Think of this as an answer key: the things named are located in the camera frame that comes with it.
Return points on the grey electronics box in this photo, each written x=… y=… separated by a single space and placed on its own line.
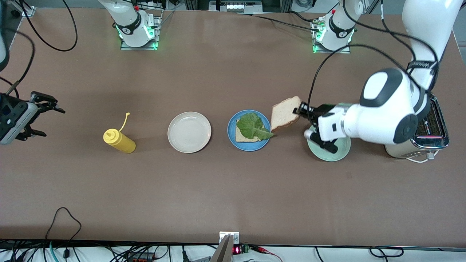
x=236 y=6

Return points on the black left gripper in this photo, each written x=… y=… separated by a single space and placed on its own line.
x=322 y=109

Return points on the beige round plate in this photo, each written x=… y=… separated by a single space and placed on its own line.
x=189 y=132

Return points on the green lettuce leaf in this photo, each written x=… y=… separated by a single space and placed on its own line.
x=253 y=125

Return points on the beige chrome toaster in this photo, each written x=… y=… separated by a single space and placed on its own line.
x=433 y=123

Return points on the silver metal bracket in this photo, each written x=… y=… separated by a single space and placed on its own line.
x=235 y=237

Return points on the blue round plate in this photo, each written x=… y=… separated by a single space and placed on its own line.
x=251 y=146

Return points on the yellow mustard squeeze bottle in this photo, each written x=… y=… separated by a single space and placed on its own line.
x=122 y=142

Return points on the mint green round plate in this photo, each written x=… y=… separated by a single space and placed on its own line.
x=338 y=153

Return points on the aluminium frame profile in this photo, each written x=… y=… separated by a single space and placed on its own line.
x=28 y=11

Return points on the circuit board red display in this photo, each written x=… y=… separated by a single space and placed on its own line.
x=237 y=250

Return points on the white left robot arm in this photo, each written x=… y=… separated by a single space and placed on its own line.
x=382 y=116

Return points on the bread slice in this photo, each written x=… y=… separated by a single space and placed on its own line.
x=285 y=112
x=242 y=137

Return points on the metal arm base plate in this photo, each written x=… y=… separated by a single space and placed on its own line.
x=346 y=51
x=145 y=48

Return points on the grey camera mounting bar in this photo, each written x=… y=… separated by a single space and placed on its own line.
x=222 y=253

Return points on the red power strip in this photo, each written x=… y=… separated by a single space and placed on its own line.
x=140 y=259

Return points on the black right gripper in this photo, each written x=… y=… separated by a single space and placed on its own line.
x=11 y=115

